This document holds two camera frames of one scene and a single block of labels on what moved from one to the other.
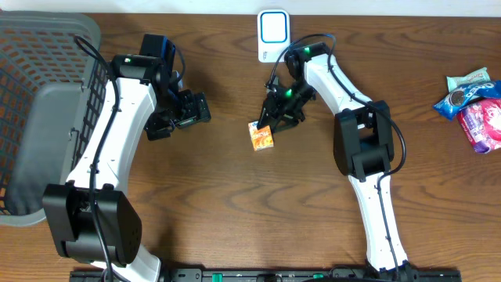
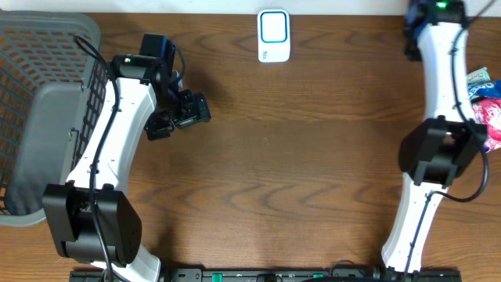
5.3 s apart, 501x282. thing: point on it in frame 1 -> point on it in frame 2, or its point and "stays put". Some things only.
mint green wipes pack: (479, 75) stays put
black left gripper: (172, 122) stays put
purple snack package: (481, 121) stays put
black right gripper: (277, 113) -> (413, 52)
